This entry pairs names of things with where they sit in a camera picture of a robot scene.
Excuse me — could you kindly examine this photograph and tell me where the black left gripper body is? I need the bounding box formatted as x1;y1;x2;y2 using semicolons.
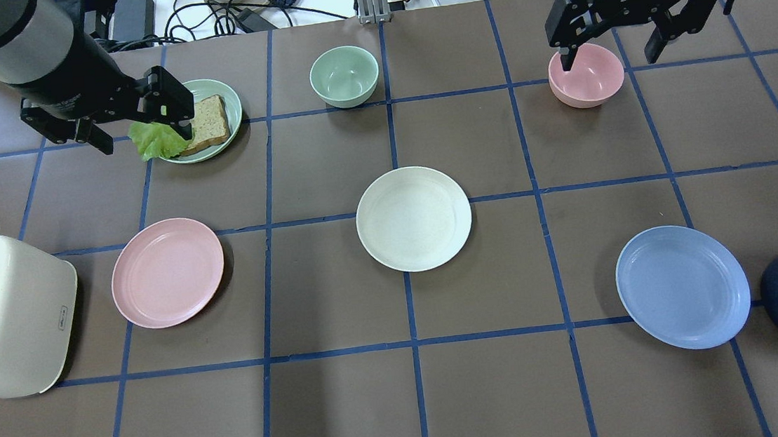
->
17;65;195;144

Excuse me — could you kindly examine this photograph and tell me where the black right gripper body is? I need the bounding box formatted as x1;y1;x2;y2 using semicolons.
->
545;0;718;49

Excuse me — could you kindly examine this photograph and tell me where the pink plate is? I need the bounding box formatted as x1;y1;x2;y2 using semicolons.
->
111;217;225;329

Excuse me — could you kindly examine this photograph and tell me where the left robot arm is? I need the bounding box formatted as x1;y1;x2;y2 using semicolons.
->
0;0;195;154

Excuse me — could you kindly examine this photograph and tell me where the bread slice on plate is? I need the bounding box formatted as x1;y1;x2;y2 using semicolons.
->
181;93;231;157

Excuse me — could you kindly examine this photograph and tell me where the green lettuce leaf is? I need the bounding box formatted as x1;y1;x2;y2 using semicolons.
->
128;121;192;162

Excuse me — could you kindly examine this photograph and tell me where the pink bowl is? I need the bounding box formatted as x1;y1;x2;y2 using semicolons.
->
547;43;626;109

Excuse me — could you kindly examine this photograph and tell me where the green plate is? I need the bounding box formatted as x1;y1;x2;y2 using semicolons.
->
165;78;243;165

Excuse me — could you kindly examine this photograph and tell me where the black power adapter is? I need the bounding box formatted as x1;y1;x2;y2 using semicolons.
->
109;0;155;42

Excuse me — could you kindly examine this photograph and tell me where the green bowl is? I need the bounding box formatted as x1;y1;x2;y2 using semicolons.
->
309;45;380;109

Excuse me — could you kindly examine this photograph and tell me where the cream white toaster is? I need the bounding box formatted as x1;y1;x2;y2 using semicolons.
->
0;234;77;399

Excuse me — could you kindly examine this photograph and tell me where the cream white plate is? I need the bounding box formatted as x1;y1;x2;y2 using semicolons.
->
355;166;474;273

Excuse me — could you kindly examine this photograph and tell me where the blue plate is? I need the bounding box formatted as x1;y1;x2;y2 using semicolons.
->
615;225;752;350

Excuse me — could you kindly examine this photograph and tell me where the black cable bundle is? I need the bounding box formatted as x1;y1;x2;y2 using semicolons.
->
162;0;350;44

